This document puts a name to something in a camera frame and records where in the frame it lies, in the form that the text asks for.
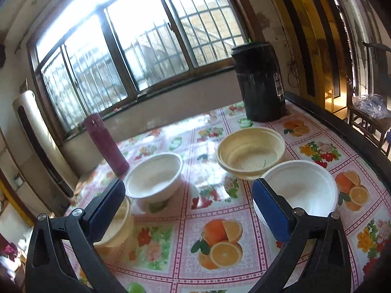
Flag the cream ribbed bowl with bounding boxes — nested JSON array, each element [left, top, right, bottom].
[[216, 127, 286, 180], [93, 196, 134, 248]]

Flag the white paper bowl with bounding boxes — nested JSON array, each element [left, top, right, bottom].
[[262, 160, 339, 217], [123, 152, 184, 203]]

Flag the white tower air conditioner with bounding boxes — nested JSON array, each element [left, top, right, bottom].
[[13, 90, 78, 198]]

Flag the floral fruit tablecloth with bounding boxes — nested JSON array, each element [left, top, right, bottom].
[[60, 100, 391, 293]]

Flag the magenta thermos bottle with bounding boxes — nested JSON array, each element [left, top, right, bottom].
[[84, 113, 129, 178]]

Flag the clear plastic bag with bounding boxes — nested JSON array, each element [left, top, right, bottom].
[[352, 94, 390, 120]]

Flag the black cylindrical container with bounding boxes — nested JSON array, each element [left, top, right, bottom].
[[231, 42, 286, 122]]

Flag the dark wooden chair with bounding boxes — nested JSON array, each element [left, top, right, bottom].
[[347, 42, 390, 157]]

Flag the barred window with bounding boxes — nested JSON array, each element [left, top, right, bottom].
[[29, 0, 250, 138]]

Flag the wooden wall shelf unit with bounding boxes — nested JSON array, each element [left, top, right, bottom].
[[1, 131, 36, 227]]

